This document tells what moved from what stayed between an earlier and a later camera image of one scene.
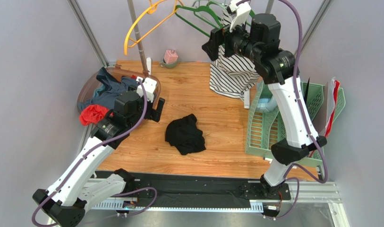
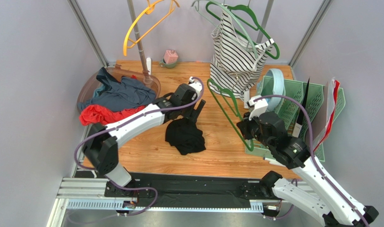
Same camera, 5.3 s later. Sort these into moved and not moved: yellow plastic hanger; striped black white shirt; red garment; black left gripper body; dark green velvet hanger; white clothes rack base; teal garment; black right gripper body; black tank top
Moved: black left gripper body; dark green velvet hanger; black right gripper body
Not moved: black tank top; striped black white shirt; yellow plastic hanger; red garment; white clothes rack base; teal garment
